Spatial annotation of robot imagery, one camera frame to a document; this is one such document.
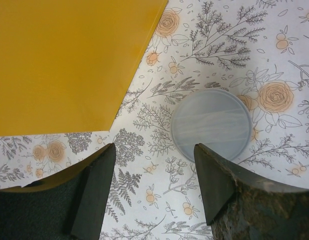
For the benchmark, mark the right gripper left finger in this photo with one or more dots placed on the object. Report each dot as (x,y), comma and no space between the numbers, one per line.
(68,205)

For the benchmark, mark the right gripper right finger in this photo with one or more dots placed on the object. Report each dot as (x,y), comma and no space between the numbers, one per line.
(242,205)

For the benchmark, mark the wide yellow can clear lid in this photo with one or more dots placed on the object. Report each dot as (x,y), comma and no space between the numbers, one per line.
(215,118)

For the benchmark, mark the yellow wooden shelf cabinet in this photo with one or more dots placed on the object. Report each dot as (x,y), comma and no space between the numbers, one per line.
(65,65)

